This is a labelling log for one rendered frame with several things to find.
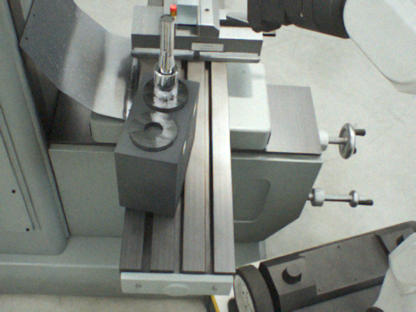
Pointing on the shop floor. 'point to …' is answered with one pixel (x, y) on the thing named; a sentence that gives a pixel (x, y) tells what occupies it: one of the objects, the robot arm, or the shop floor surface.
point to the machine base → (89, 269)
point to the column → (26, 146)
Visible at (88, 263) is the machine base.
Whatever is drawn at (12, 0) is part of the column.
